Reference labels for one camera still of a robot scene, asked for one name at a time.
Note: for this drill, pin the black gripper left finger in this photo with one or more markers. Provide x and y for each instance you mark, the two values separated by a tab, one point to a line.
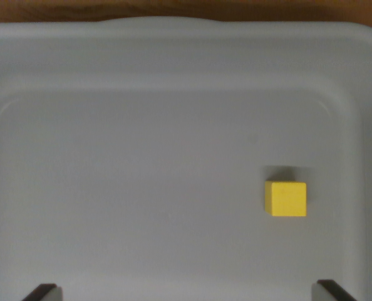
45	293

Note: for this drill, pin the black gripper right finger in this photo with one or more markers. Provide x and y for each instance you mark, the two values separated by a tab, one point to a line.
328	292

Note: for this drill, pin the yellow cube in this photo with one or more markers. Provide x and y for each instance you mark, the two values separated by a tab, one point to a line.
287	199

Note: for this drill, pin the grey plastic bin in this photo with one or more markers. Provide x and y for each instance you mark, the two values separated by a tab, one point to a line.
161	125

